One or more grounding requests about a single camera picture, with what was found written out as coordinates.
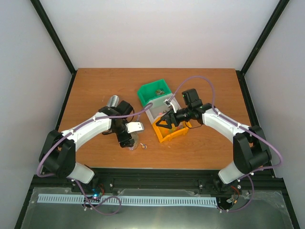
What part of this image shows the white translucent plastic bin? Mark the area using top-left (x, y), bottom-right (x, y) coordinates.
top-left (146, 93), bottom-right (173, 124)

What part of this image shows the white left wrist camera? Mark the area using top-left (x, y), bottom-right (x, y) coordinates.
top-left (125, 122), bottom-right (144, 134)

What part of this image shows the black aluminium frame rail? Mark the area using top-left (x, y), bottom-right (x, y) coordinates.
top-left (15, 168), bottom-right (300, 229)

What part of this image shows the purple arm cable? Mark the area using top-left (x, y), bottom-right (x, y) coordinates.
top-left (36, 103), bottom-right (153, 216)
top-left (166, 75), bottom-right (284, 213)

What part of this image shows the clear plastic jar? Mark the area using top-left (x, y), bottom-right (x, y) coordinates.
top-left (129, 132), bottom-right (139, 151)

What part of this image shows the rainbow lollipop on table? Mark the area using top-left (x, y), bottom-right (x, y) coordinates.
top-left (141, 143), bottom-right (147, 149)

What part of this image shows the silver metal scoop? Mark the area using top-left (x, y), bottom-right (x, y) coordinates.
top-left (107, 95), bottom-right (120, 107)

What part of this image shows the green plastic bin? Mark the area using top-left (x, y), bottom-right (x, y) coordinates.
top-left (137, 79), bottom-right (172, 106)

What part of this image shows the orange plastic bin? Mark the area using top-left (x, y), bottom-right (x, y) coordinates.
top-left (152, 118), bottom-right (190, 143)

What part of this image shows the light blue slotted cable duct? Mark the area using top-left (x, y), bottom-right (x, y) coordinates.
top-left (37, 194), bottom-right (217, 208)

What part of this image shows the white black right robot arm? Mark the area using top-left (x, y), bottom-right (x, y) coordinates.
top-left (156, 89), bottom-right (272, 193)

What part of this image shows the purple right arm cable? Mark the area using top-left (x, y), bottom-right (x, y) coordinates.
top-left (166, 75), bottom-right (284, 213)

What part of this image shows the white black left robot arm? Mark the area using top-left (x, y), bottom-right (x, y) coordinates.
top-left (36, 101), bottom-right (135, 184)

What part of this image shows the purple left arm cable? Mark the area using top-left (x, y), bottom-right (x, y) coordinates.
top-left (36, 103), bottom-right (153, 216)

